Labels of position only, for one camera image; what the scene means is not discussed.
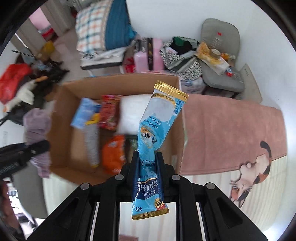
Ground orange snack packet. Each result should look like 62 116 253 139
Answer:
101 135 126 175

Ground grey yellow sock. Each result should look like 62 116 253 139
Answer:
84 113 100 168

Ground red snack packet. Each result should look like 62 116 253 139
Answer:
99 95 123 131

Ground white soft packet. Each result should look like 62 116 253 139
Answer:
116 94 151 135

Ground light blue tissue packet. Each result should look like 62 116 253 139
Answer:
70 97 101 130

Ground blue milk powder sachet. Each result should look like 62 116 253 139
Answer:
132 81 188 220

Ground purple fleece sock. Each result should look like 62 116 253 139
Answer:
23 108 51 178

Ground green wipes packet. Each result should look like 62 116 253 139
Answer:
125 135 138 155

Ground left hand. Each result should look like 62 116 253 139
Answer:
1 180 20 230

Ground cardboard box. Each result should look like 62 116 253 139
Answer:
47 74 185 185

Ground white goose plush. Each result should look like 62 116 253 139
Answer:
3 76 48 113

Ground red plastic bag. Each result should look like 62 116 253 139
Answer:
0 63 32 104

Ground pink suitcase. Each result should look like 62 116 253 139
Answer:
133 38 164 73

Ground black white patterned bag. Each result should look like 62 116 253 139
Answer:
159 36 202 80

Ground clear plastic bottle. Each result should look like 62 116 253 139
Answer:
210 32 222 50

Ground plaid and blue bedding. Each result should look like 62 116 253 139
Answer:
75 0 137 70

